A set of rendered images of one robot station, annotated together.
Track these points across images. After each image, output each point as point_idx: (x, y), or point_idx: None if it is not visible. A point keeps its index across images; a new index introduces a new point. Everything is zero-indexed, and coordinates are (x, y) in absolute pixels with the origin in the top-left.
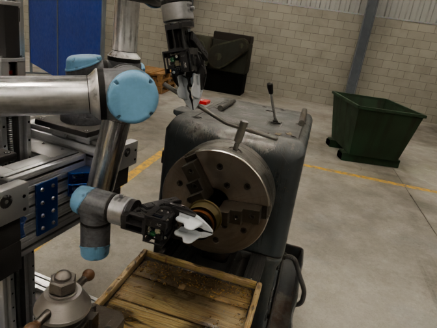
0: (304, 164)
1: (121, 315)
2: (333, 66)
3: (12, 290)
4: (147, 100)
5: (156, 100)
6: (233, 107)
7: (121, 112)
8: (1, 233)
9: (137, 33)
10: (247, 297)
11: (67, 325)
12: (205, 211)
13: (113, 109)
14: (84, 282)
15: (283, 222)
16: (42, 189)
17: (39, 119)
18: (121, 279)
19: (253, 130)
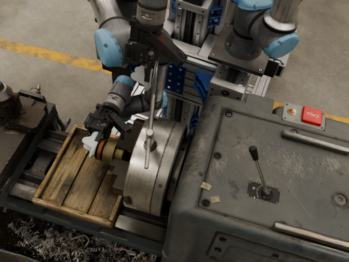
0: None
1: (34, 127)
2: None
3: (170, 105)
4: (103, 55)
5: (106, 60)
6: (317, 151)
7: (97, 51)
8: (117, 66)
9: (290, 4)
10: (98, 214)
11: None
12: (104, 147)
13: (95, 46)
14: (10, 94)
15: (165, 236)
16: (170, 66)
17: (224, 25)
18: None
19: (147, 144)
